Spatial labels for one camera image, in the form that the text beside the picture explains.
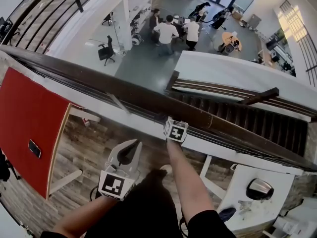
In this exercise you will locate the white side desk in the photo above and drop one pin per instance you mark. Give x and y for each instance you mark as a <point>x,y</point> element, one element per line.
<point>297,219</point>

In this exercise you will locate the small grey metal tool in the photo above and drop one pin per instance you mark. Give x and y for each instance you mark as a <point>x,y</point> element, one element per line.
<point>244,206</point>

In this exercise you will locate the black smartphone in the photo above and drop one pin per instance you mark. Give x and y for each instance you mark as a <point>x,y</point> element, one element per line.
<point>34,148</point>

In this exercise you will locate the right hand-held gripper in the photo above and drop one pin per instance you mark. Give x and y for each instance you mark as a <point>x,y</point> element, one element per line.
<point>175,131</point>

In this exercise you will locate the white round wheeled device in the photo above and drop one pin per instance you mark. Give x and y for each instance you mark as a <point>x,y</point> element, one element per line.
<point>137,39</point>

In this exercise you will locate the black equipment stand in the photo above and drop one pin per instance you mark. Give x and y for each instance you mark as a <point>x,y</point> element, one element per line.
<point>5,167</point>

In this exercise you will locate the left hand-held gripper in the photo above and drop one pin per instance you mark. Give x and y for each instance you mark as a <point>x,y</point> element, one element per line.
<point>114,185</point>

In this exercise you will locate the dark blue cloth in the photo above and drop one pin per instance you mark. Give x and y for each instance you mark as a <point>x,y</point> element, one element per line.
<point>227,214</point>

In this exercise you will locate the black office chair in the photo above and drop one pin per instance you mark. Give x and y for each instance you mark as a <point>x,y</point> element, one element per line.
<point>6,28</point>
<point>106,52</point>
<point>107,18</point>

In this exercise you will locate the person's right forearm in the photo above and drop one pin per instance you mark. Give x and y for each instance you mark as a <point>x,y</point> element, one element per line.
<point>188,182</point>

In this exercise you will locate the plastic bottle with red label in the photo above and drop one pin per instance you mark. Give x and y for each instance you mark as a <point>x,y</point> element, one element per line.
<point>86,122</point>

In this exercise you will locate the cardboard box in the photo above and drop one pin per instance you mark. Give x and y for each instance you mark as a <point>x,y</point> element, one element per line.
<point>237,14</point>

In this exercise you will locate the person's left forearm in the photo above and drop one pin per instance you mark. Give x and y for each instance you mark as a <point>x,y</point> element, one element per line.
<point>81,219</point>

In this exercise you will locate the dark wooden staircase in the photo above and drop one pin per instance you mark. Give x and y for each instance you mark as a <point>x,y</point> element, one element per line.
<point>247,118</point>

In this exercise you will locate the dark wooden railing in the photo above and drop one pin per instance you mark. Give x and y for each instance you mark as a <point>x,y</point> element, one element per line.
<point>148,101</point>

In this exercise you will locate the person's black shirt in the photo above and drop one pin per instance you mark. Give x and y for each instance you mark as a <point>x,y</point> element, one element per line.
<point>148,207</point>

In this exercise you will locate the red table with white legs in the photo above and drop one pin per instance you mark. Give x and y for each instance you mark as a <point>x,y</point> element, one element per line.
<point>32,108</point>

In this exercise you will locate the dark stair handrail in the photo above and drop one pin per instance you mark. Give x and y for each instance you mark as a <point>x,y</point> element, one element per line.
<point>262,95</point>

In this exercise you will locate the round wooden table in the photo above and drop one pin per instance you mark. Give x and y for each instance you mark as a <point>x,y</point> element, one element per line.
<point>227,37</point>

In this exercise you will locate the white computer workstation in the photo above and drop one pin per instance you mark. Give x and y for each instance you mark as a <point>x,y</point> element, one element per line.
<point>272,43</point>

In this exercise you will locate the person's white shoe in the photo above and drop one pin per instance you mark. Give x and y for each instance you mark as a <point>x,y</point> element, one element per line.
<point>166,169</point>

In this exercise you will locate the grey metal cabinet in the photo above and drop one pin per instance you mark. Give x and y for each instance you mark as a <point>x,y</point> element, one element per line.
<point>254,21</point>

